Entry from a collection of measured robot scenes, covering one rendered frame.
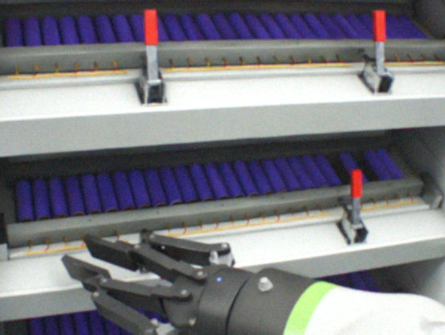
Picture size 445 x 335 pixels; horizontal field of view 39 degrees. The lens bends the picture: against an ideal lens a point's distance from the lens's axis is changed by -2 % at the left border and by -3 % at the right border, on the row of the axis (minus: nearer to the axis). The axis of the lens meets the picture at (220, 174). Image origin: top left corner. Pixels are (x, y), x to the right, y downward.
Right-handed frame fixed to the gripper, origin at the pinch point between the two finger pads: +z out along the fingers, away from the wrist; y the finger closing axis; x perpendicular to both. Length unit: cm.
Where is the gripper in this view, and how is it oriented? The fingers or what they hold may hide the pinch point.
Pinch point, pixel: (98, 263)
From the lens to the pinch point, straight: 71.1
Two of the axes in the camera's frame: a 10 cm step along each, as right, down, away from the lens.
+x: -2.6, -8.0, -5.4
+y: 5.6, -5.8, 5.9
